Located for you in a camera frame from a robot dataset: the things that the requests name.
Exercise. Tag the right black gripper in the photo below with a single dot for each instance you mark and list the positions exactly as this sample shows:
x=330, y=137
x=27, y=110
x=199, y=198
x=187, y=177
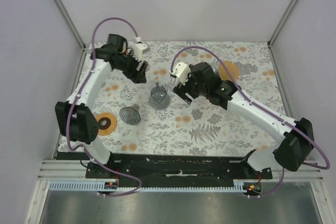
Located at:
x=181, y=89

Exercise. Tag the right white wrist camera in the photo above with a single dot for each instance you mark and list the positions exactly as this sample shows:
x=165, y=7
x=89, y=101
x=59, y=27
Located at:
x=181, y=71

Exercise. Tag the black mounting base plate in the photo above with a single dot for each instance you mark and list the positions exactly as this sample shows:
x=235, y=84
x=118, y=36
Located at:
x=164, y=170

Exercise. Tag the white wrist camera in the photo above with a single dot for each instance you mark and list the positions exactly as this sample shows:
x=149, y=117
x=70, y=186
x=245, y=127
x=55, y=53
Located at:
x=181, y=71
x=140, y=48

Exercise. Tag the floral tablecloth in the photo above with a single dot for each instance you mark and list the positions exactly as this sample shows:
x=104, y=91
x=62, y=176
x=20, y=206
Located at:
x=199, y=128

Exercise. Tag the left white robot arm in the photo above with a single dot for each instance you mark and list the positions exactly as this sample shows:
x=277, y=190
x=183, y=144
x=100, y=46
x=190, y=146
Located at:
x=74, y=116

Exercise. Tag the grey glass dripper cone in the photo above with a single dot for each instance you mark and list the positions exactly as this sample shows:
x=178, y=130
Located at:
x=130, y=115

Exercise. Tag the aluminium frame rail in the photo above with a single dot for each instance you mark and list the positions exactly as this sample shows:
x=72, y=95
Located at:
x=73, y=170

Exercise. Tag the white slotted cable duct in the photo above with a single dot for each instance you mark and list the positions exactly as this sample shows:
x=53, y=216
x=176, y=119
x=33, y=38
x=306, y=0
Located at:
x=106, y=187

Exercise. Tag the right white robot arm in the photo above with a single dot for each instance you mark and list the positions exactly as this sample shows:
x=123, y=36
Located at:
x=291, y=148

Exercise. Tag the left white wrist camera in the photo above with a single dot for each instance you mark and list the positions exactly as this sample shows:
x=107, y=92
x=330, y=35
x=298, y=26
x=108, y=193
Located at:
x=140, y=48

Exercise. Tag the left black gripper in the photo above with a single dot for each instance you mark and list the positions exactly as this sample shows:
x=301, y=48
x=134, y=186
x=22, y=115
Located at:
x=137, y=77

